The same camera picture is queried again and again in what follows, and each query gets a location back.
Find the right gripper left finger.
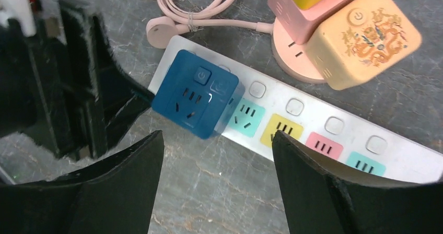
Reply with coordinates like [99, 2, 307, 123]
[1, 131, 164, 233]

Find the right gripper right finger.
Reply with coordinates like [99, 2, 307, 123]
[272, 131, 442, 233]

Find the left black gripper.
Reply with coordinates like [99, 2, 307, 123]
[1, 0, 154, 158]

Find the dark blue cube adapter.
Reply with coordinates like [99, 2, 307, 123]
[151, 50, 245, 139]

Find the pink round socket base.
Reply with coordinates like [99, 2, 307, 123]
[271, 19, 326, 84]

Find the white multicolour power strip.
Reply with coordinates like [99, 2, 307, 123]
[148, 36, 442, 183]

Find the beige cube adapter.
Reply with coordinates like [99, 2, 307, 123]
[305, 0, 422, 90]

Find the pink cube adapter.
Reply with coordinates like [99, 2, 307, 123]
[267, 0, 353, 45]

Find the pink coiled cable with plug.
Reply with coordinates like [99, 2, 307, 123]
[145, 0, 275, 50]

